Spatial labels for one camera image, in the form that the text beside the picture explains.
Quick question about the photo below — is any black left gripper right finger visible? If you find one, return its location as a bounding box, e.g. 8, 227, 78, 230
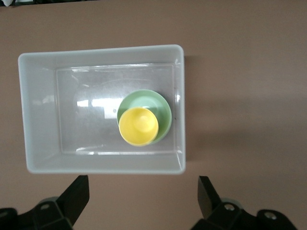
190, 176, 298, 230

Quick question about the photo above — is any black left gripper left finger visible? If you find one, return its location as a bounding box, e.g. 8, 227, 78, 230
0, 175, 90, 230

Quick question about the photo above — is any yellow cup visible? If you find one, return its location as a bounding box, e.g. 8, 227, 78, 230
118, 107, 159, 147

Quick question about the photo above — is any green bowl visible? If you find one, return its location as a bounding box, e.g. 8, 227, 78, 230
117, 89, 173, 146

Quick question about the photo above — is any clear plastic box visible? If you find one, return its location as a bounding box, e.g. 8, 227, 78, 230
18, 44, 187, 176

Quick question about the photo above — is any white square sticker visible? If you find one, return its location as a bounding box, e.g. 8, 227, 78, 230
104, 107, 120, 119

